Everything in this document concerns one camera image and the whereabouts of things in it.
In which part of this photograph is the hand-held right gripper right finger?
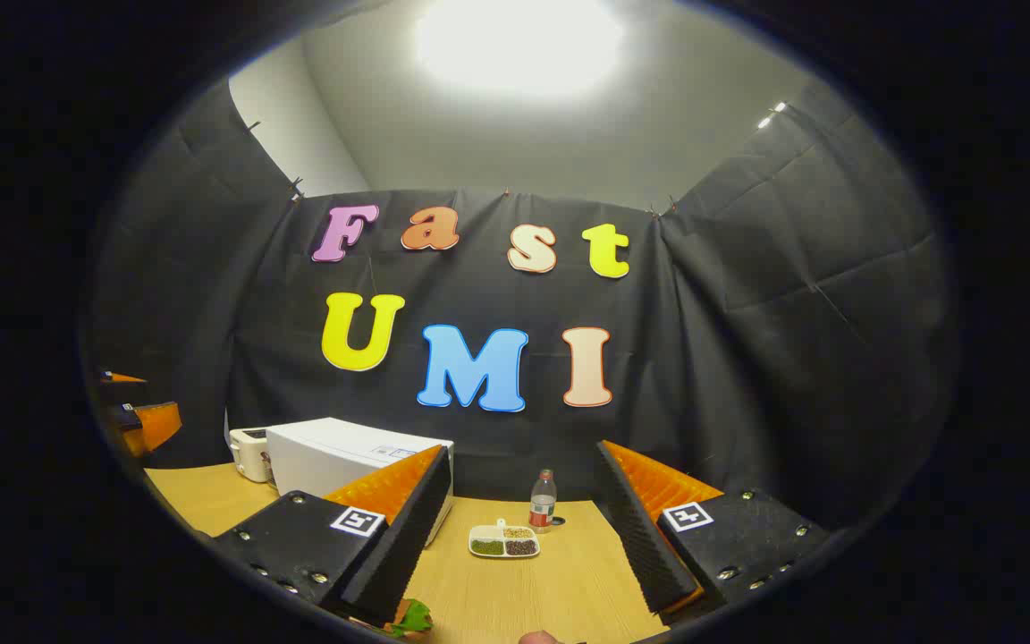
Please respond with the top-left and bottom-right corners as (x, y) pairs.
(594, 440), (833, 625)

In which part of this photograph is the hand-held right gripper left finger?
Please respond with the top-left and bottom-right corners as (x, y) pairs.
(211, 445), (453, 629)

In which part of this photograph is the green leafy toy food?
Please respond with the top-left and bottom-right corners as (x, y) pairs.
(350, 597), (434, 640)

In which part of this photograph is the white microwave oven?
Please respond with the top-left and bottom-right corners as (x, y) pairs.
(265, 417), (455, 548)

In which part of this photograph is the white divided dish of beans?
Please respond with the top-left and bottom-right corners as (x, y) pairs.
(468, 519), (541, 560)

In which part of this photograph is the cream toaster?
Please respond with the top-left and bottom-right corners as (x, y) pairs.
(227, 428), (274, 484)

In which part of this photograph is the clear bottle with red label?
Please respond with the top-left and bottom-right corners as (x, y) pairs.
(528, 469), (559, 535)

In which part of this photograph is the black backdrop cloth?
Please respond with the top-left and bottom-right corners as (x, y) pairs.
(86, 76), (958, 538)

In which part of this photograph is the large ceiling light panel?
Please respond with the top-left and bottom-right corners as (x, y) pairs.
(412, 0), (630, 97)

